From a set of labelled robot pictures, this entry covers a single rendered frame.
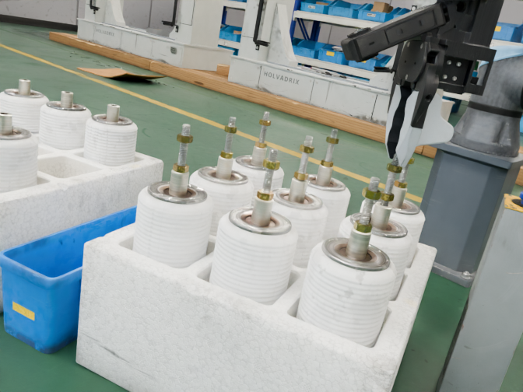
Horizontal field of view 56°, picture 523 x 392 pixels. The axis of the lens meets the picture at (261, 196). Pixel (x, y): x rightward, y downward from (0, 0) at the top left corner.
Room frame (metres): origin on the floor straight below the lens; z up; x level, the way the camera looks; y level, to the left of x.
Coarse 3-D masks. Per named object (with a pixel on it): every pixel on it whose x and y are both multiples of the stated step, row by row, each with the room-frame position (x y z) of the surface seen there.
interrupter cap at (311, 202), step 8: (280, 192) 0.66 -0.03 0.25; (288, 192) 0.67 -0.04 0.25; (280, 200) 0.63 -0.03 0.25; (288, 200) 0.65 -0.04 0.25; (304, 200) 0.66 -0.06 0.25; (312, 200) 0.66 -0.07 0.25; (320, 200) 0.66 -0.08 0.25; (296, 208) 0.62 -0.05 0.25; (304, 208) 0.62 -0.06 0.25; (312, 208) 0.62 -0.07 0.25
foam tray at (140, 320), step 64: (128, 256) 0.53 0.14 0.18; (128, 320) 0.52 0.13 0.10; (192, 320) 0.48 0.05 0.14; (256, 320) 0.46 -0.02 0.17; (384, 320) 0.53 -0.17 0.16; (128, 384) 0.51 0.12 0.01; (192, 384) 0.48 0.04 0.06; (256, 384) 0.45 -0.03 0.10; (320, 384) 0.42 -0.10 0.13; (384, 384) 0.40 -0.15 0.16
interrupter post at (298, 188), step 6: (294, 180) 0.65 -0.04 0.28; (306, 180) 0.65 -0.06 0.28; (294, 186) 0.64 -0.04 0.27; (300, 186) 0.64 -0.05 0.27; (306, 186) 0.65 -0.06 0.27; (294, 192) 0.64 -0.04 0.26; (300, 192) 0.64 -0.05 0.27; (288, 198) 0.65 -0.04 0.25; (294, 198) 0.64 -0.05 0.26; (300, 198) 0.64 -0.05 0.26
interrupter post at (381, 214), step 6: (378, 204) 0.61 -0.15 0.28; (378, 210) 0.60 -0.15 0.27; (384, 210) 0.60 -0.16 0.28; (390, 210) 0.60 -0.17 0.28; (372, 216) 0.61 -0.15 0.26; (378, 216) 0.60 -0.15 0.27; (384, 216) 0.60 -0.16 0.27; (372, 222) 0.60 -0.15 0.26; (378, 222) 0.60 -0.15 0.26; (384, 222) 0.60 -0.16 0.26; (378, 228) 0.60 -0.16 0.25; (384, 228) 0.60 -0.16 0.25
